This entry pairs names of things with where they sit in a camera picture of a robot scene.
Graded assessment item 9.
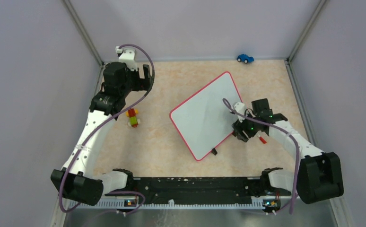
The colourful toy block figure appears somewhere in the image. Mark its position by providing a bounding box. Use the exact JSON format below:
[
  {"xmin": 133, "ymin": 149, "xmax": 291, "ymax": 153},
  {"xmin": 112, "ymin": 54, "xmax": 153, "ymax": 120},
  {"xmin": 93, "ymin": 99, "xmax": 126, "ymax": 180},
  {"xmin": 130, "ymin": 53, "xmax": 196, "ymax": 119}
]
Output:
[{"xmin": 126, "ymin": 108, "xmax": 140, "ymax": 128}]

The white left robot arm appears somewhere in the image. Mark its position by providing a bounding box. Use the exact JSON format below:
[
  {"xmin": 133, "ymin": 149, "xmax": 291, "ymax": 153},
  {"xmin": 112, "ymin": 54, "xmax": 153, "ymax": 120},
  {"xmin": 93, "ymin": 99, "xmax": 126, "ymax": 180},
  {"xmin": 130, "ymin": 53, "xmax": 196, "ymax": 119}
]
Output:
[{"xmin": 51, "ymin": 62, "xmax": 155, "ymax": 206}]

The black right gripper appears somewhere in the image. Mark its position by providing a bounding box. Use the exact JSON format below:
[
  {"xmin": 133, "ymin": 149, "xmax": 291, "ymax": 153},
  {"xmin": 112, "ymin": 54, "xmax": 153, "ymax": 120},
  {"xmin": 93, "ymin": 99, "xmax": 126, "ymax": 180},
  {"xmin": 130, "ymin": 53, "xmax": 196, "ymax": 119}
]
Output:
[{"xmin": 232, "ymin": 110, "xmax": 260, "ymax": 142}]

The white slotted cable duct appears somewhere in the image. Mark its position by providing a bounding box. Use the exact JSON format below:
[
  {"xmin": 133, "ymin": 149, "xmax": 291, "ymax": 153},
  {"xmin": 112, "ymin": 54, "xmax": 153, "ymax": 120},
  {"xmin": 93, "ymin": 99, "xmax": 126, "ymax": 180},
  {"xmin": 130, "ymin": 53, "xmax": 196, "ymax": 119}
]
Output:
[{"xmin": 78, "ymin": 198, "xmax": 265, "ymax": 210}]

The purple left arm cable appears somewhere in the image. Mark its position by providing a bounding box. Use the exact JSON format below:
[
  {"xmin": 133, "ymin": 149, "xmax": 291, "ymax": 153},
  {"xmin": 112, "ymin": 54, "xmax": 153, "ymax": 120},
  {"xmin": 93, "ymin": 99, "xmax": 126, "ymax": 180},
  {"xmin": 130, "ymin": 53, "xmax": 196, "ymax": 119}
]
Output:
[{"xmin": 58, "ymin": 44, "xmax": 156, "ymax": 217}]

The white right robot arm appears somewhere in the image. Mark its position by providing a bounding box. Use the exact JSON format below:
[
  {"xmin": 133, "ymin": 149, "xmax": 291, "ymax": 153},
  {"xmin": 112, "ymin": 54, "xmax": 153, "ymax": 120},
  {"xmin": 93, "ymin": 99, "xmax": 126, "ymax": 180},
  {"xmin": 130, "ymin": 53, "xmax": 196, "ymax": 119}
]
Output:
[{"xmin": 223, "ymin": 98, "xmax": 344, "ymax": 204}]

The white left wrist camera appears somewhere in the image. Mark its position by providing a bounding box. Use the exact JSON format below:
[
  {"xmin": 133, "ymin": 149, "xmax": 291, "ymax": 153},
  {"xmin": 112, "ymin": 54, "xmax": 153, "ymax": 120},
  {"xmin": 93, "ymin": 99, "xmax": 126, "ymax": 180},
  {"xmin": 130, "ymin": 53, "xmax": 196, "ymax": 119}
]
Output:
[{"xmin": 115, "ymin": 46, "xmax": 139, "ymax": 71}]

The red framed whiteboard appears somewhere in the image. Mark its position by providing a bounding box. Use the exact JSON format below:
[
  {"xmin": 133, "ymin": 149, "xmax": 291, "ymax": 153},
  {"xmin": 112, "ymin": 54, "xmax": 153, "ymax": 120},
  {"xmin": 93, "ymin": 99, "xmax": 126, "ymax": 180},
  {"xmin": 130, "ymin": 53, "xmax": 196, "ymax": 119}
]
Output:
[{"xmin": 169, "ymin": 71, "xmax": 243, "ymax": 161}]

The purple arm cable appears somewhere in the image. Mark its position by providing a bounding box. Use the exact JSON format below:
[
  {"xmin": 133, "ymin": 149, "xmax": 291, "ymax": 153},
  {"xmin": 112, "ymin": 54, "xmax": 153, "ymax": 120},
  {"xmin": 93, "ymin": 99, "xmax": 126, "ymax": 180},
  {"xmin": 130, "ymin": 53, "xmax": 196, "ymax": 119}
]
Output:
[
  {"xmin": 58, "ymin": 44, "xmax": 156, "ymax": 217},
  {"xmin": 222, "ymin": 98, "xmax": 301, "ymax": 215}
]

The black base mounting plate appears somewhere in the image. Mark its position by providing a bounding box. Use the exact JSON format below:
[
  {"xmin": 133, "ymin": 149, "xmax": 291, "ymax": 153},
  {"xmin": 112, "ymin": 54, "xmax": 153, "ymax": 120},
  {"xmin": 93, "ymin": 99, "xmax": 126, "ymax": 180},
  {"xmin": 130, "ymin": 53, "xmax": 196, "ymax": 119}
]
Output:
[{"xmin": 105, "ymin": 176, "xmax": 292, "ymax": 206}]

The blue toy car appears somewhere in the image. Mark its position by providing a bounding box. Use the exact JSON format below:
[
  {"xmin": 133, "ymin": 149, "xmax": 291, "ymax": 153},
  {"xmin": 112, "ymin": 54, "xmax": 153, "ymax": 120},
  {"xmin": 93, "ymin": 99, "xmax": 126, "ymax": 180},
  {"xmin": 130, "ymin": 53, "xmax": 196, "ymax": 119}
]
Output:
[{"xmin": 236, "ymin": 54, "xmax": 254, "ymax": 64}]

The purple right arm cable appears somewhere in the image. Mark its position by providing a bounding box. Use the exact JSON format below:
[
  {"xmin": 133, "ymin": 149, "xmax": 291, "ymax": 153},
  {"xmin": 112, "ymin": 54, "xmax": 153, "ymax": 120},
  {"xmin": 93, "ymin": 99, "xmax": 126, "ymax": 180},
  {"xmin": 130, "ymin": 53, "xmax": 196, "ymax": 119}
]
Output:
[{"xmin": 222, "ymin": 98, "xmax": 301, "ymax": 215}]

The red whiteboard marker pen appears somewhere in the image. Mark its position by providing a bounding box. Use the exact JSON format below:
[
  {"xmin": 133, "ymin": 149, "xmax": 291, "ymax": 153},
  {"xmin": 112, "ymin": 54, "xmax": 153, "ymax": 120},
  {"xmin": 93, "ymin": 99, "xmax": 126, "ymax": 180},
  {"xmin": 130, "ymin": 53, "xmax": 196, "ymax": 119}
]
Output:
[{"xmin": 257, "ymin": 134, "xmax": 267, "ymax": 144}]

